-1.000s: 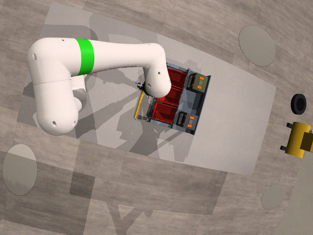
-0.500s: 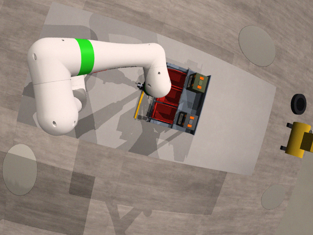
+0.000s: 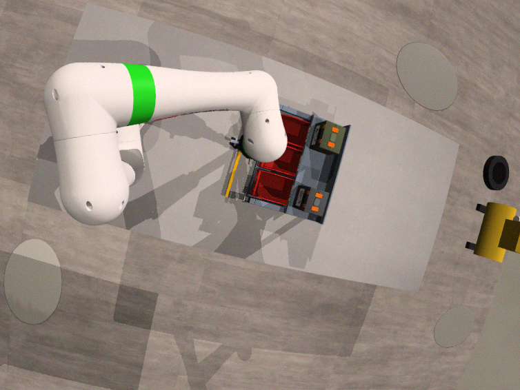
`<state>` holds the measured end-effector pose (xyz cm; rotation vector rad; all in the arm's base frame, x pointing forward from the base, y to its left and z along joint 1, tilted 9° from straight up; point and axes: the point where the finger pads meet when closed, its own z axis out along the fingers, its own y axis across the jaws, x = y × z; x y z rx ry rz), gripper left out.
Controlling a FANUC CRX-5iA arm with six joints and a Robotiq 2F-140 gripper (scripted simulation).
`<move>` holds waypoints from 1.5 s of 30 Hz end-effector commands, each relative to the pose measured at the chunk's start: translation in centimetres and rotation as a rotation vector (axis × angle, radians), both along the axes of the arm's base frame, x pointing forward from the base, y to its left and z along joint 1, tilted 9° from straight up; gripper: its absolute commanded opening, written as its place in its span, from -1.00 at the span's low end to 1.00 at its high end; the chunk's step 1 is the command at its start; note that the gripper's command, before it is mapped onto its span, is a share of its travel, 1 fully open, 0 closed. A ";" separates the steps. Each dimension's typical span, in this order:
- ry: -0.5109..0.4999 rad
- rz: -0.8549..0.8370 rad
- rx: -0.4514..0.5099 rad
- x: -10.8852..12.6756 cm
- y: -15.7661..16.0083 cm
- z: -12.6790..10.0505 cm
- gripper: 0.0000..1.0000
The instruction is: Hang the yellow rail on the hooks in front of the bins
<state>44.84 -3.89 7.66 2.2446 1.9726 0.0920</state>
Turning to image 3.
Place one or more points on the dark grey metal rack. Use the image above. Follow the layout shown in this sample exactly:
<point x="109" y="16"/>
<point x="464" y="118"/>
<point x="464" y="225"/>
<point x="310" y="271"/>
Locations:
<point x="315" y="169"/>

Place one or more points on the dark green tool case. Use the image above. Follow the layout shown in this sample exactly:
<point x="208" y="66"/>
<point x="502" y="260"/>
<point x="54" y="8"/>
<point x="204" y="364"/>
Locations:
<point x="327" y="138"/>

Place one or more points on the black tool case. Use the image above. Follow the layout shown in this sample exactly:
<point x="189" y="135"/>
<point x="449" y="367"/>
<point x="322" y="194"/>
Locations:
<point x="310" y="200"/>

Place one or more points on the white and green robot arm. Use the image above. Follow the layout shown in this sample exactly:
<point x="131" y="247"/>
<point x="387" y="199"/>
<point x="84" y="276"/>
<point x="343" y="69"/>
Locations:
<point x="84" y="102"/>

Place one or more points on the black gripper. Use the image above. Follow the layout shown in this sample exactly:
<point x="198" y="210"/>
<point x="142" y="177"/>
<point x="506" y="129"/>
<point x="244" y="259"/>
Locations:
<point x="234" y="142"/>

